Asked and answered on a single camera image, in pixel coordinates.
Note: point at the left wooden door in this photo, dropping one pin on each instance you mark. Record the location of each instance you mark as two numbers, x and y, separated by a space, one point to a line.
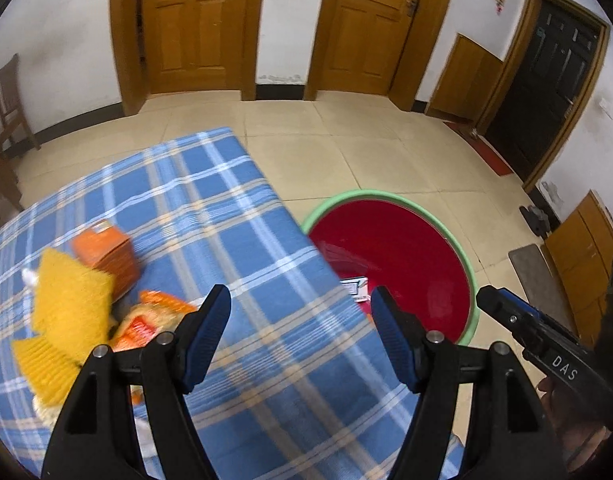
168 46

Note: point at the red basin with green rim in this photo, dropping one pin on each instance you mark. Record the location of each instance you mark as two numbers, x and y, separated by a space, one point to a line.
393 242

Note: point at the wooden chair near wall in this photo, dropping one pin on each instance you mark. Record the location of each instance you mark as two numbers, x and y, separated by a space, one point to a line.
12 115

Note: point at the small yellow foam net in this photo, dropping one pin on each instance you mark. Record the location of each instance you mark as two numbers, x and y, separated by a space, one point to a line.
49 373

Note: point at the orange snack bag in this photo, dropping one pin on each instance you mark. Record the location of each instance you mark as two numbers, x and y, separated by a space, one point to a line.
155 313

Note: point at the wooden shoe cabinet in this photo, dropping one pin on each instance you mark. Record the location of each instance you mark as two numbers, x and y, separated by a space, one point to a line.
581 250

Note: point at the dark entrance door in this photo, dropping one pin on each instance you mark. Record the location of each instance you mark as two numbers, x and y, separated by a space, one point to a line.
546 80

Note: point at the wooden low cabinet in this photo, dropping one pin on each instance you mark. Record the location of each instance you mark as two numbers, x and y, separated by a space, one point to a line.
466 84

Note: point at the orange cardboard box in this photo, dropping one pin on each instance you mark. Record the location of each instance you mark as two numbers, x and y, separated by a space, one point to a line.
104 247

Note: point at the wooden door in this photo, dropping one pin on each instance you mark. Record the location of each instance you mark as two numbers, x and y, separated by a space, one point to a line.
380 47
168 46

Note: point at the black shoes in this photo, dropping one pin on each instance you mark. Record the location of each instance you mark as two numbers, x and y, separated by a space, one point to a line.
537 220

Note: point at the right wooden door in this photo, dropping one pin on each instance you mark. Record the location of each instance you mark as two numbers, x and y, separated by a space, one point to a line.
380 47

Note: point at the red door mat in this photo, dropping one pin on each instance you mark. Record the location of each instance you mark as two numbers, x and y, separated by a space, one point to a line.
486 153

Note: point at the large yellow foam net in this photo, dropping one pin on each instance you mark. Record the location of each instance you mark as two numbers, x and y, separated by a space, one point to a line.
72 305

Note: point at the blue plaid tablecloth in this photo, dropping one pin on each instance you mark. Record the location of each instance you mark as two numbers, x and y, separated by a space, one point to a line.
300 388

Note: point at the white card in basin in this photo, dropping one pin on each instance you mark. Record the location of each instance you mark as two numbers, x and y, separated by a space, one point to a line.
357 288

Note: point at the grey floor mat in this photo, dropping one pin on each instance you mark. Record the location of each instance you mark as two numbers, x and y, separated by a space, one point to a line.
540 286

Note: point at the person's right hand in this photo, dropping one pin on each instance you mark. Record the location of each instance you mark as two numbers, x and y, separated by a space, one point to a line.
579 436

